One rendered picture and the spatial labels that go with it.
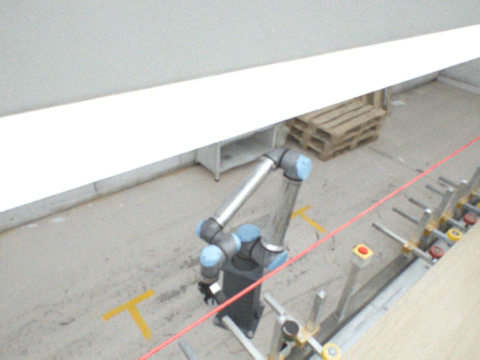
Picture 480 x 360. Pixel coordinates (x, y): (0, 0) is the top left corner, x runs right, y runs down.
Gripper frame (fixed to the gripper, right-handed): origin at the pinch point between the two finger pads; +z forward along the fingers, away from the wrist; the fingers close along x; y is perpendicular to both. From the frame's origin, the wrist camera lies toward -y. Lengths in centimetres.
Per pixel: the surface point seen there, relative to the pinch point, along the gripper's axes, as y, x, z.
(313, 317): -41, -26, -14
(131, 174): 222, -57, 68
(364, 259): -44, -51, -39
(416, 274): -53, -127, 21
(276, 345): -41.0, -1.4, -19.0
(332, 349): -54, -25, -8
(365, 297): -43, -78, 13
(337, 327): -44, -49, 13
